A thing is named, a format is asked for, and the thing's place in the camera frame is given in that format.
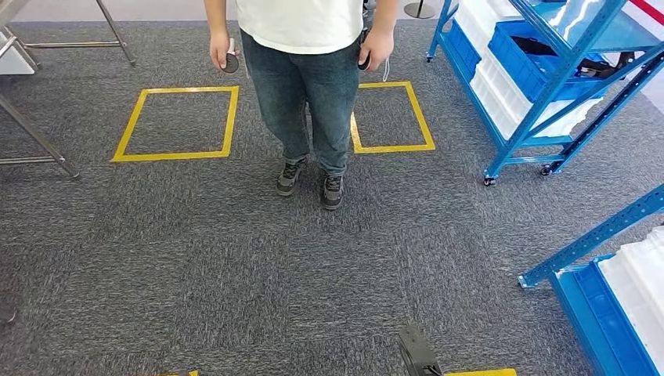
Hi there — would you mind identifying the black round handheld controller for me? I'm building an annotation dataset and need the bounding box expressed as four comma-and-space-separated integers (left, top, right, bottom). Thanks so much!
219, 37, 241, 74
358, 52, 392, 83

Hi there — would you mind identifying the small black plastic part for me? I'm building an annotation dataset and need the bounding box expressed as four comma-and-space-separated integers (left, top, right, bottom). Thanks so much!
511, 36, 637, 80

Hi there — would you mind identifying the white board panel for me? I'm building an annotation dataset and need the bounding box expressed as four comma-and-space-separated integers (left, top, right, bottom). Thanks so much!
0, 28, 36, 76

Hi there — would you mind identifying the red floor tape line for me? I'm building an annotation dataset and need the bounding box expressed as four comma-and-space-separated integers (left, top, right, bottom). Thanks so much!
643, 0, 664, 26

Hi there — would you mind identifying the person's hand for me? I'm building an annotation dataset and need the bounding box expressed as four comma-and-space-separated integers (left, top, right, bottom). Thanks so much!
209, 30, 241, 71
358, 27, 396, 73

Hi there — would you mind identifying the stanchion with round base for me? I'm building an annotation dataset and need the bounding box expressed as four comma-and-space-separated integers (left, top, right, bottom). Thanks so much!
403, 0, 437, 20

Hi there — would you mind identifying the black robot foot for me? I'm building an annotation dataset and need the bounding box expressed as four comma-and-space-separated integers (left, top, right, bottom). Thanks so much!
397, 324, 446, 376

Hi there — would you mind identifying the person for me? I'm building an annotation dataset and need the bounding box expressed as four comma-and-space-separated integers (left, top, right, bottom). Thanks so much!
204, 0, 402, 212

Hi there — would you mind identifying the person's left hand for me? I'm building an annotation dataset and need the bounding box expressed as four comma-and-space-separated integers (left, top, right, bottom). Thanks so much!
358, 27, 396, 73

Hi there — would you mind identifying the person's right hand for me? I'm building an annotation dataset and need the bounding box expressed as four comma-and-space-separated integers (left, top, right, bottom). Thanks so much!
209, 30, 241, 71

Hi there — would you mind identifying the blue metal shelf rack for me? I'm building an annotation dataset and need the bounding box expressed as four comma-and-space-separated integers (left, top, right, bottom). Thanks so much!
518, 184, 664, 376
425, 0, 664, 186

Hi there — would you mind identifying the blue plastic bin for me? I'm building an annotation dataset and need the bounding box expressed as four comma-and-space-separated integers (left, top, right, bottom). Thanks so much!
446, 20, 485, 80
572, 262, 661, 376
487, 20, 611, 103

